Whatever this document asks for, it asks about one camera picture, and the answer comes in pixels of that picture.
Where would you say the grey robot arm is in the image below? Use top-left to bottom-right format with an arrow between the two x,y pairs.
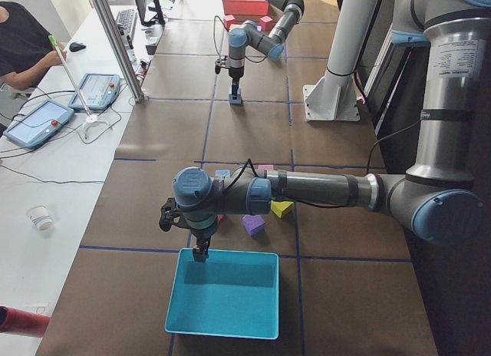
225,0 -> 305,104
159,0 -> 490,262

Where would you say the white stick green tip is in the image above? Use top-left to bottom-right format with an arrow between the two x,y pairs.
48,35 -> 97,124

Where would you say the teach pendant near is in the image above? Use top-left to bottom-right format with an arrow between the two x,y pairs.
4,100 -> 74,149

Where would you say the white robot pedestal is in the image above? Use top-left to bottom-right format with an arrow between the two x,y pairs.
303,0 -> 378,121

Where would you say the red block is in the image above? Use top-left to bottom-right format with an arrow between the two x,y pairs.
223,15 -> 236,31

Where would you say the seated person black shirt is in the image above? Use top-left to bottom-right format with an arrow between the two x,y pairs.
1,2 -> 61,91

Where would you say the teach pendant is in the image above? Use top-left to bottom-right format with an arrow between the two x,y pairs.
78,73 -> 120,113
4,100 -> 74,149

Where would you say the black monitor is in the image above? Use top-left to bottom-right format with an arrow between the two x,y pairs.
135,0 -> 166,27

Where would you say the red cylinder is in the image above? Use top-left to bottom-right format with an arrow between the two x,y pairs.
1,306 -> 51,338

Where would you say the aluminium frame post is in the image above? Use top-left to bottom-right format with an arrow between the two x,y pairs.
91,0 -> 145,104

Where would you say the purple block left side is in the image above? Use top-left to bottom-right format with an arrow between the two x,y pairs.
242,215 -> 266,236

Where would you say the black computer mouse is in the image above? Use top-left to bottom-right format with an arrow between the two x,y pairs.
69,42 -> 86,53

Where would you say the teach pendant far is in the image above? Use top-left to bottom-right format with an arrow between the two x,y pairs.
78,73 -> 120,113

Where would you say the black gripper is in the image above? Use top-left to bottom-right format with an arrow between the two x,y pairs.
229,67 -> 245,97
191,223 -> 218,262

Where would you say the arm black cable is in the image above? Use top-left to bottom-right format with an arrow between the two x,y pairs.
222,120 -> 423,209
213,14 -> 269,64

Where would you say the paper cup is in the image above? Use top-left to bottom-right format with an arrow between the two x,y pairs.
26,205 -> 54,231

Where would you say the teal plastic bin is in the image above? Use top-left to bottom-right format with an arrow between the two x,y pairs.
164,248 -> 279,340

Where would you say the magenta block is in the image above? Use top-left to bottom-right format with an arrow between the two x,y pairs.
259,15 -> 275,32

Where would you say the yellow block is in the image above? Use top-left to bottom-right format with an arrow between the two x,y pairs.
271,201 -> 294,219

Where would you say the red plastic bin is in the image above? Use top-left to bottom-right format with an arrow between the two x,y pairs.
222,0 -> 269,16

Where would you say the black keyboard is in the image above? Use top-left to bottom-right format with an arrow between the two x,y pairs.
115,8 -> 137,39

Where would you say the pink block left side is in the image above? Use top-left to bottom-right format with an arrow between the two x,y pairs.
257,164 -> 275,171

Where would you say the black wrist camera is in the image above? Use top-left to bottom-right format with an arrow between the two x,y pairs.
215,55 -> 229,74
159,197 -> 187,232

